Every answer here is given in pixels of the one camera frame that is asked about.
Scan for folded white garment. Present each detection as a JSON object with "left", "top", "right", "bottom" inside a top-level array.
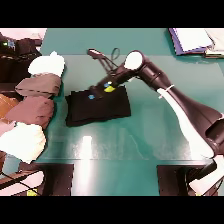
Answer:
[{"left": 173, "top": 27, "right": 214, "bottom": 52}]

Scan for pink garment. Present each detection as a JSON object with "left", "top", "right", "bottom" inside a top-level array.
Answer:
[{"left": 0, "top": 119, "right": 17, "bottom": 135}]

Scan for grey-brown garment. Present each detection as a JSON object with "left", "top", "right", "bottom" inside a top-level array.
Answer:
[{"left": 14, "top": 73, "right": 63, "bottom": 99}]

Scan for beige garment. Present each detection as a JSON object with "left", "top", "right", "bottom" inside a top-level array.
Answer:
[{"left": 203, "top": 27, "right": 224, "bottom": 60}]

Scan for black garment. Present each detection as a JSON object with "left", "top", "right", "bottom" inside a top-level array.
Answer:
[{"left": 64, "top": 85, "right": 132, "bottom": 128}]

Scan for red-brown garment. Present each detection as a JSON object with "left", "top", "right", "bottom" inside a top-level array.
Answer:
[{"left": 4, "top": 95, "right": 56, "bottom": 130}]

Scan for purple garment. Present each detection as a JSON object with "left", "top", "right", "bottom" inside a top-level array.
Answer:
[{"left": 168, "top": 27, "right": 216, "bottom": 57}]

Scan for orange-brown garment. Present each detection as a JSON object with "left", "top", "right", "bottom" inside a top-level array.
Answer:
[{"left": 0, "top": 93, "right": 20, "bottom": 121}]

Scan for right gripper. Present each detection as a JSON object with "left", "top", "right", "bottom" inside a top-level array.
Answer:
[{"left": 88, "top": 73, "right": 130, "bottom": 97}]

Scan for small white garment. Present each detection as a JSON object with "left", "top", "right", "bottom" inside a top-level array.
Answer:
[{"left": 27, "top": 50, "right": 66, "bottom": 78}]

